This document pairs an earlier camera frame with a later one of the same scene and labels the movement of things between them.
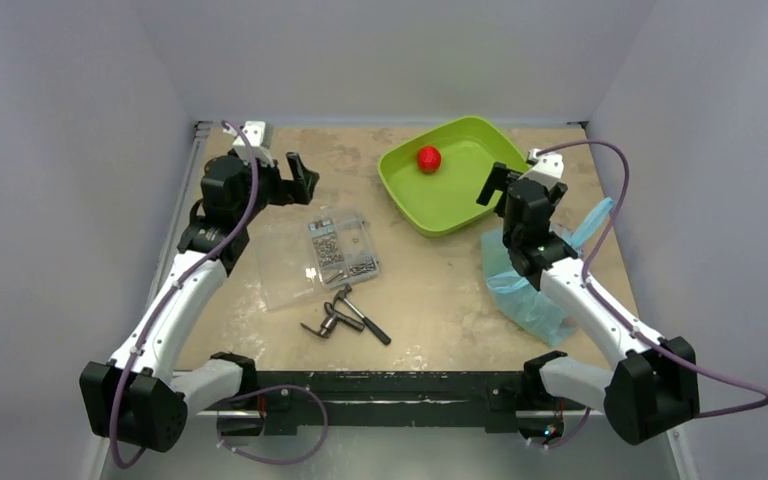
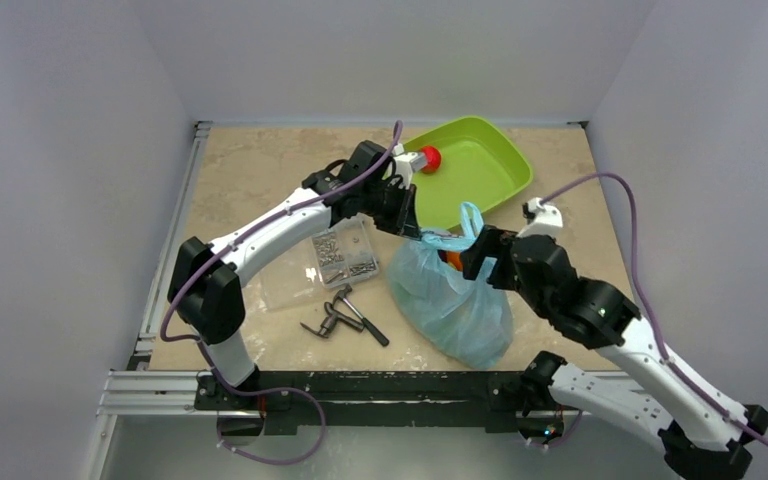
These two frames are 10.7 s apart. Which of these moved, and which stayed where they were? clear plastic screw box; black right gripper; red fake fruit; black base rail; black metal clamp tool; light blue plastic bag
Moved: light blue plastic bag; black right gripper
Stayed: clear plastic screw box; black base rail; black metal clamp tool; red fake fruit
